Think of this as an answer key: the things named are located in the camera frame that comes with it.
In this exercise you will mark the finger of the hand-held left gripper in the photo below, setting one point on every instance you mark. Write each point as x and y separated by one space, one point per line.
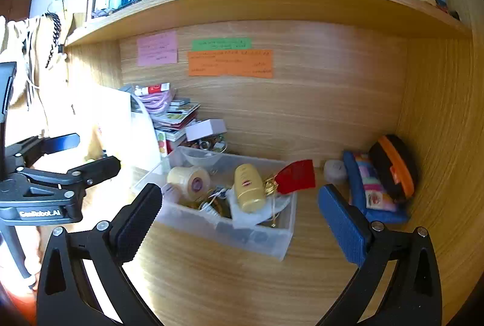
64 142
102 167

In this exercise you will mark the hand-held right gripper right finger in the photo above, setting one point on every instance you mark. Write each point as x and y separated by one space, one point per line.
344 224

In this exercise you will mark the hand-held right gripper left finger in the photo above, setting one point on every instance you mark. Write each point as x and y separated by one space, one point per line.
136 224

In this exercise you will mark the cream tape roll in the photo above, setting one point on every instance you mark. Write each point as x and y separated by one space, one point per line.
187 182

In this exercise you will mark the red gift pouch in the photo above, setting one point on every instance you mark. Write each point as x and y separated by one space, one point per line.
297 176

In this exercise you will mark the clear plastic bin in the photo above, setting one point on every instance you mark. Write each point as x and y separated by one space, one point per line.
227 235

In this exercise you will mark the pale yellow lotion bottle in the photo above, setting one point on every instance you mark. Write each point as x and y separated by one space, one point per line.
249 190

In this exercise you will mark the wooden desktop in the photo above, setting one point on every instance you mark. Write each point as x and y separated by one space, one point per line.
227 280

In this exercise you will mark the white rounded board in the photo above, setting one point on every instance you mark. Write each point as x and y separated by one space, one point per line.
128 137

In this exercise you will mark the blue patchwork pouch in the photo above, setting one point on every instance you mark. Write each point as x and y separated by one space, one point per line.
366 190

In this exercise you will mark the white round container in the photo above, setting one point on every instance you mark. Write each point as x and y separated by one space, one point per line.
334 170

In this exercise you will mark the black orange zip case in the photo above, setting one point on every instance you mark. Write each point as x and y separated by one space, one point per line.
397 163

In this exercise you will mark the pink striped packet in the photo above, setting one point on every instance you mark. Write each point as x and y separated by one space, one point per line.
157 101

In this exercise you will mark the stack of books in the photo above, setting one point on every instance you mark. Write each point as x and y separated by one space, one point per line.
177 118

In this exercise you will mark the beige hanging cloth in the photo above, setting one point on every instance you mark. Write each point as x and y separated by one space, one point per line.
19 57

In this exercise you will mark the clear bowl of trinkets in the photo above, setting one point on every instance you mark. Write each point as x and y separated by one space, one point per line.
204 154

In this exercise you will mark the white cloth pouch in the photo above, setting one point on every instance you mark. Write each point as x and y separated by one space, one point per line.
245 218

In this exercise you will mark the orange cloth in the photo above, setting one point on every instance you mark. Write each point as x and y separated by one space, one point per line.
17 305

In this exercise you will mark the small white box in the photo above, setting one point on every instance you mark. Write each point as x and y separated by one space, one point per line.
206 129

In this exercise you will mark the pink paper note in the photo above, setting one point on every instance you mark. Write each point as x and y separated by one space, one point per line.
157 48

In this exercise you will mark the metal cylinder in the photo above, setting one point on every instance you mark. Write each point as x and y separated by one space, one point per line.
91 10

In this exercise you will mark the orange paper note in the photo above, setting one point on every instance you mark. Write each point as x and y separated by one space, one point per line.
230 63

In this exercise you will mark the green paper note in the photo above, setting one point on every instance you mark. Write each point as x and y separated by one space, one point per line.
221 43

